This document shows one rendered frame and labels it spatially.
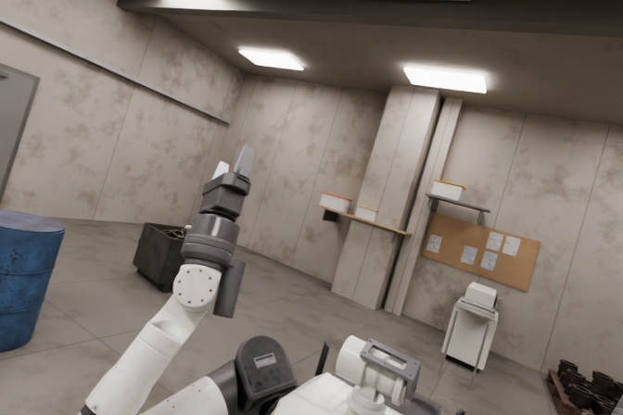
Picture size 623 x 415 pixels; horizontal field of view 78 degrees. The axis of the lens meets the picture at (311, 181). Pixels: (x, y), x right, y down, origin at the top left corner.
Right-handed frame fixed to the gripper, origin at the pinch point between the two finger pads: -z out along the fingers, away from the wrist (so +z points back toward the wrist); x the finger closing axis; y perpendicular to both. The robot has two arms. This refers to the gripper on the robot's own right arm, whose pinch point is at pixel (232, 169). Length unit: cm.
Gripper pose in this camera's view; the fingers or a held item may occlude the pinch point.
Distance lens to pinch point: 76.0
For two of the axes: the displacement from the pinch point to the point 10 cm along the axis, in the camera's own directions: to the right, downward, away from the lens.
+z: -1.7, 9.0, -4.1
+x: 6.0, -2.4, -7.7
